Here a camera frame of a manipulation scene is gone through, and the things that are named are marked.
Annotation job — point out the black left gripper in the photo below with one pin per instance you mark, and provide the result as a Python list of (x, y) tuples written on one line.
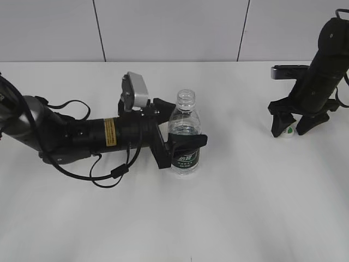
[(140, 128)]

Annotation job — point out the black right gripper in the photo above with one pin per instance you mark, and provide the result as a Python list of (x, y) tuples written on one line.
[(313, 115)]

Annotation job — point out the white green bottle cap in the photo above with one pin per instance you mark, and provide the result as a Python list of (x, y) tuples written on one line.
[(288, 133)]

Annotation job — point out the clear cestbon water bottle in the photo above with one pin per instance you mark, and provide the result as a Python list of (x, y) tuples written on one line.
[(184, 125)]

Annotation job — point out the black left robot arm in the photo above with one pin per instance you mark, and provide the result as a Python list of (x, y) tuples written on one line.
[(63, 139)]

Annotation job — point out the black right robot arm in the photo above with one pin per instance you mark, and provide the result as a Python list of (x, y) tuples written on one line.
[(315, 92)]

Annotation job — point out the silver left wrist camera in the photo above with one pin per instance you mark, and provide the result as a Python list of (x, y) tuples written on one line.
[(134, 91)]

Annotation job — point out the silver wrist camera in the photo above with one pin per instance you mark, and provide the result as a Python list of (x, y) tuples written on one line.
[(288, 72), (134, 91)]

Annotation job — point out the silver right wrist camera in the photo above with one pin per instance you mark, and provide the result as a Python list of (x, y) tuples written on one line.
[(288, 72)]

